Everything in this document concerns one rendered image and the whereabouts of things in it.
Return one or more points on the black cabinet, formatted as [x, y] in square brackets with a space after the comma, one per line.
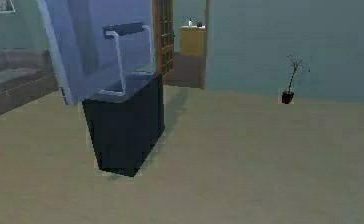
[126, 133]

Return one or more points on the yellow wooden cupboard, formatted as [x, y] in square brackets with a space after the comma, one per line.
[192, 41]

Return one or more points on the brown wooden room door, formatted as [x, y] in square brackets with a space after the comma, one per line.
[165, 36]

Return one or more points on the small dark pot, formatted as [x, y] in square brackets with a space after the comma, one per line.
[199, 24]

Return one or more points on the white bottle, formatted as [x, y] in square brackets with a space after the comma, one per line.
[190, 22]

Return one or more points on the house plant in red pot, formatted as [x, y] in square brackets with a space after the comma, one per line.
[288, 95]

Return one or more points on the brown sofa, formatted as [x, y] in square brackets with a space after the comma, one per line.
[16, 80]

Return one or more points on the framed wall picture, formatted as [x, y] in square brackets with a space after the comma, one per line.
[0, 5]

